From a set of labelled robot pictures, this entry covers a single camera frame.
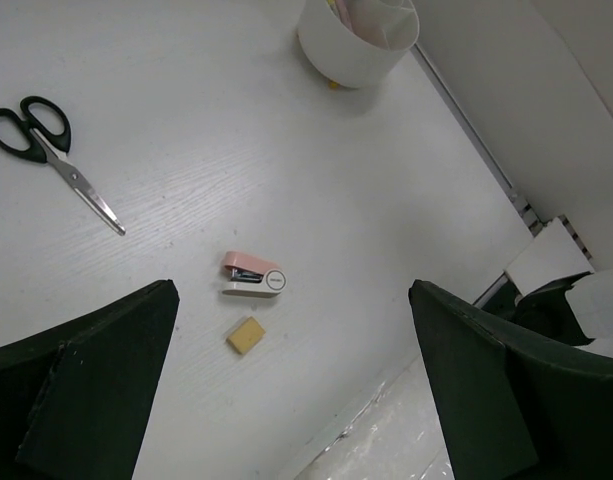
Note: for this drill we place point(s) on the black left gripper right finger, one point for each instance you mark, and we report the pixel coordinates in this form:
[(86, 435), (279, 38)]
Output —
[(512, 404)]

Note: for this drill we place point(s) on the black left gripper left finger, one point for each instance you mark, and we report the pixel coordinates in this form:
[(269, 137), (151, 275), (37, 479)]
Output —
[(75, 400)]

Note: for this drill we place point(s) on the small tan eraser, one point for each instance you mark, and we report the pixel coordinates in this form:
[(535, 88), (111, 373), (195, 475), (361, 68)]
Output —
[(245, 336)]

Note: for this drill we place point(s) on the pink eraser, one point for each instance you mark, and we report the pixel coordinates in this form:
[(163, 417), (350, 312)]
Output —
[(252, 276)]

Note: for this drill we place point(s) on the black handled scissors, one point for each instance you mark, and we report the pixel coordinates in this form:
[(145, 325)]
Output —
[(46, 147)]

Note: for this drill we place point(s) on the thin pink highlighter pen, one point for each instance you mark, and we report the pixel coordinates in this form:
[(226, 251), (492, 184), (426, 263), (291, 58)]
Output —
[(341, 10)]

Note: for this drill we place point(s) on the white round compartment container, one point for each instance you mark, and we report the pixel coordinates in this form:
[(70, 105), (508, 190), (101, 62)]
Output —
[(383, 32)]

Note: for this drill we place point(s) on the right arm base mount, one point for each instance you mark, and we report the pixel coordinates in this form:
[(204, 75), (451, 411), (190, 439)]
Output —
[(547, 312)]

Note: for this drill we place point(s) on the aluminium frame rail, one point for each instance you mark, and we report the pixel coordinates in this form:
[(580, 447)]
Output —
[(533, 221)]

